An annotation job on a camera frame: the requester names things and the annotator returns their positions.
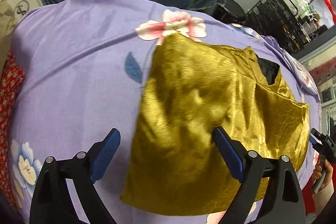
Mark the person's right hand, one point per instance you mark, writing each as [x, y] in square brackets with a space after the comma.
[324, 172]

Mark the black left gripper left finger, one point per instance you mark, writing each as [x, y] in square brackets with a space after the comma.
[52, 202]

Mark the golden yellow satin jacket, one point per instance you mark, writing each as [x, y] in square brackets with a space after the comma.
[175, 167]

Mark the person's right forearm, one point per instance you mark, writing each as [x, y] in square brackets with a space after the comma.
[322, 197]

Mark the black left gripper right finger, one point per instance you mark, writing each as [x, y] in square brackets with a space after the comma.
[283, 201]

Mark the black metal rack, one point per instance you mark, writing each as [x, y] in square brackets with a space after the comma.
[277, 18]

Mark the red floral patterned cloth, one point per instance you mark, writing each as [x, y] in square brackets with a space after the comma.
[11, 81]

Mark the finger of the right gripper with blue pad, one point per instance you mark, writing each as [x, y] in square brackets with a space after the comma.
[312, 139]

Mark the lilac floral bed sheet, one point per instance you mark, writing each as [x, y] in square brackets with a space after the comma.
[85, 69]

